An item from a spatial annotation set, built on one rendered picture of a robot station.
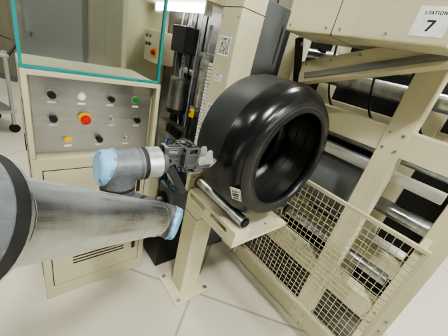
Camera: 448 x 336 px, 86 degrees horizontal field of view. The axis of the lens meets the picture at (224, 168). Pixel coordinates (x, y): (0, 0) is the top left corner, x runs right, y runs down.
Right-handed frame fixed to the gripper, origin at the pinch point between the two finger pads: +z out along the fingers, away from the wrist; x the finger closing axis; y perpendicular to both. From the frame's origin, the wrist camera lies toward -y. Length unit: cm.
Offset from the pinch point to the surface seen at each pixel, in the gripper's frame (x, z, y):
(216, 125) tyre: 5.3, 2.4, 11.6
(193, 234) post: 27, 21, -62
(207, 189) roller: 14.3, 13.2, -22.6
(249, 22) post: 26, 25, 48
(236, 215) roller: -6.2, 13.3, -22.6
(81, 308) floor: 46, -33, -114
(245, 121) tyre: -5.6, 4.9, 16.6
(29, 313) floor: 56, -56, -114
